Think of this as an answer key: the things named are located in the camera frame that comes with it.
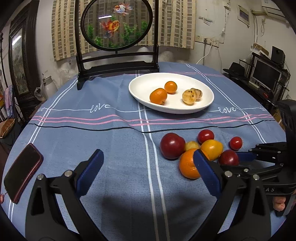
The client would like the computer monitor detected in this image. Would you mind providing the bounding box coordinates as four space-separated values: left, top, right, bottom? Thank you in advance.
251 57 283 87

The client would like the dark framed painting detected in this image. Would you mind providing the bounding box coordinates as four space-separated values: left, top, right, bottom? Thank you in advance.
8 0 44 103

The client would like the brown cushion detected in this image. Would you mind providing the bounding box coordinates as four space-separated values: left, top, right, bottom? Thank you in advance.
0 118 16 139

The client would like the yellow-orange tomato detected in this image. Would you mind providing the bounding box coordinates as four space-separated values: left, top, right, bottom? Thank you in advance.
200 139 224 161

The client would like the pink cloth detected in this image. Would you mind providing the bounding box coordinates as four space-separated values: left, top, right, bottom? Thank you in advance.
4 85 16 119

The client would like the large dark red plum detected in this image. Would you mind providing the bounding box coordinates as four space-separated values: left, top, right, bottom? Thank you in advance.
160 133 186 160

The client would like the white kettle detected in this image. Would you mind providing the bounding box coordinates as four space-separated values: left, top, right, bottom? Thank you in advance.
40 75 58 101

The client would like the small dark red plum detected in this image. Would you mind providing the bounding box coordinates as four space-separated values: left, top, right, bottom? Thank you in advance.
218 149 239 166

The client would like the small orange kumquat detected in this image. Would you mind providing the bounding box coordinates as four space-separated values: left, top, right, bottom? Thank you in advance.
164 81 178 94

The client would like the orange mandarin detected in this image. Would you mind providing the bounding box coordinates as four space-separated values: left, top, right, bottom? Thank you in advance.
179 148 202 179

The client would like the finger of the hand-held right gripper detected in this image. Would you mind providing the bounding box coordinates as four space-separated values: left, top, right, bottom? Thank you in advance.
238 142 287 163
220 161 285 184

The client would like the large orange kumquat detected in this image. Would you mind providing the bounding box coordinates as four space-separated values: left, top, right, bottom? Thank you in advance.
149 88 168 105

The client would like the black hat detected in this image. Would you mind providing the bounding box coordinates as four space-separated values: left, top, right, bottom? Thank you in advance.
222 62 249 80

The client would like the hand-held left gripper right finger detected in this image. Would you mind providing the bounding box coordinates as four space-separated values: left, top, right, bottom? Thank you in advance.
190 149 271 241

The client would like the framed wall notice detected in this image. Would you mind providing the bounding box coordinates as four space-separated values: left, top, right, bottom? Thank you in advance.
238 4 251 26

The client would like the small yellow fruit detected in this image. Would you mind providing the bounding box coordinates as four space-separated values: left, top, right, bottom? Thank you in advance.
184 141 201 152

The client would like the smartphone in red case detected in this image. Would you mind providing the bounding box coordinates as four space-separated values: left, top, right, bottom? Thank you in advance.
3 143 44 204

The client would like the black speaker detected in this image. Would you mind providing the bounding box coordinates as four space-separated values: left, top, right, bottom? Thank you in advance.
271 46 286 65

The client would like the white oval plate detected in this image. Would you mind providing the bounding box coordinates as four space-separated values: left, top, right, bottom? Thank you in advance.
129 72 214 114

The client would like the white air conditioner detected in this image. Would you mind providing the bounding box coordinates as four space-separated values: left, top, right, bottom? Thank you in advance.
261 0 287 18

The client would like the red cherry tomato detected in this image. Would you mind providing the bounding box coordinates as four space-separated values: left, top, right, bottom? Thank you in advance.
198 129 215 144
229 136 243 151

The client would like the person's right hand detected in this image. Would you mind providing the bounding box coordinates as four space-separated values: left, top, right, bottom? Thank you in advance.
273 197 287 212

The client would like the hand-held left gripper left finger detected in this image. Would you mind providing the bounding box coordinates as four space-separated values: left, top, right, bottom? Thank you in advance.
25 149 109 241

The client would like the beige checked curtain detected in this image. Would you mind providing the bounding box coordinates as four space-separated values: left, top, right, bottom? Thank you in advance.
51 0 197 62

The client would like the spotted yellow loquat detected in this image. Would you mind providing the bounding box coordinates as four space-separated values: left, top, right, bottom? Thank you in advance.
190 88 203 102
182 90 196 106

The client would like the blue striped tablecloth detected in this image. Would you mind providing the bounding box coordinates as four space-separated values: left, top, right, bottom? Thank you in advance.
0 61 289 241

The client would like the round goldfish screen with stand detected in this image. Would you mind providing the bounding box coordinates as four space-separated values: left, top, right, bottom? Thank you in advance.
76 0 161 91

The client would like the white cable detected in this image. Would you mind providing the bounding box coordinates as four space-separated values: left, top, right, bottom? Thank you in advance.
196 43 213 65

